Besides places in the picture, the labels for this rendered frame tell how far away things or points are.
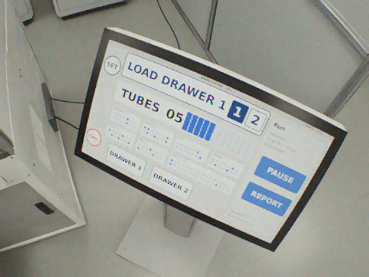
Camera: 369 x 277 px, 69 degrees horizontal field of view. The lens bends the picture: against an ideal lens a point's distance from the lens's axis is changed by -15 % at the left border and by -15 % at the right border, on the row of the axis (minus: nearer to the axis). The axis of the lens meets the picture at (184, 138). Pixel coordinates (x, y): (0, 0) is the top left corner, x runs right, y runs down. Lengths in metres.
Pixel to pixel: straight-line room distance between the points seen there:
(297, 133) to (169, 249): 1.15
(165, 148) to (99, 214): 1.12
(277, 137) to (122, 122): 0.31
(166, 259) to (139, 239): 0.17
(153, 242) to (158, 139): 1.03
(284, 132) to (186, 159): 0.20
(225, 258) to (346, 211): 0.82
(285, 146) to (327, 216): 1.36
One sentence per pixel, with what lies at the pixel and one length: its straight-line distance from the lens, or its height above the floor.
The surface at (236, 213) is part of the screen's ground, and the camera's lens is 0.66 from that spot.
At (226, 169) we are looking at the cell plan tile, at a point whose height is 1.07.
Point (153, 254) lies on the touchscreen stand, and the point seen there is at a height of 0.03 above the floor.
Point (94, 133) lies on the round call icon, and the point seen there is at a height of 1.02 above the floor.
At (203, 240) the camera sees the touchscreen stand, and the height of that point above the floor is 0.04.
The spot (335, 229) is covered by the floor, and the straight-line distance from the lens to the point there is 1.93.
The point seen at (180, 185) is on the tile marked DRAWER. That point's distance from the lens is 0.66.
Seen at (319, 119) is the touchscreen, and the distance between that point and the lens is 0.58.
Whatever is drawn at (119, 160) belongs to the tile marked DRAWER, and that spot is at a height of 1.00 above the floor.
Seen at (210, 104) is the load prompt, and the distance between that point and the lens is 0.58.
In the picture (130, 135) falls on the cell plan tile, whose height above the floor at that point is 1.05.
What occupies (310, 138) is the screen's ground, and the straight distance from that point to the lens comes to 0.58.
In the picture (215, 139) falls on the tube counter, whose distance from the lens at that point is 0.60.
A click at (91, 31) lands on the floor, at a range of 2.46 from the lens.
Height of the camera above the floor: 1.63
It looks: 63 degrees down
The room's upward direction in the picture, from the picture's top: 8 degrees clockwise
